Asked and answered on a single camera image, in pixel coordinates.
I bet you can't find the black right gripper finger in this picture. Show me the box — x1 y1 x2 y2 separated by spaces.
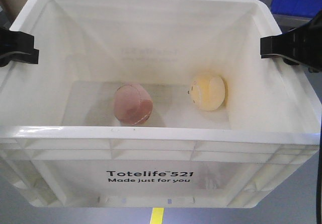
260 20 321 65

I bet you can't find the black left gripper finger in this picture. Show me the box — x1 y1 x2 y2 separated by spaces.
1 27 39 66

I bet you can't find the yellow plush ball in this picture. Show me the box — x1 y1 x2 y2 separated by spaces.
188 72 225 111

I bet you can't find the pink plush ball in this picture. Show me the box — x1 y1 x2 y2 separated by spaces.
113 84 153 125

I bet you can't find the white plastic Totelife tote box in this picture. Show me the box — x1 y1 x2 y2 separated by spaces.
1 0 321 208

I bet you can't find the black cable right side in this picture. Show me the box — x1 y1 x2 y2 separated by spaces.
315 130 322 224

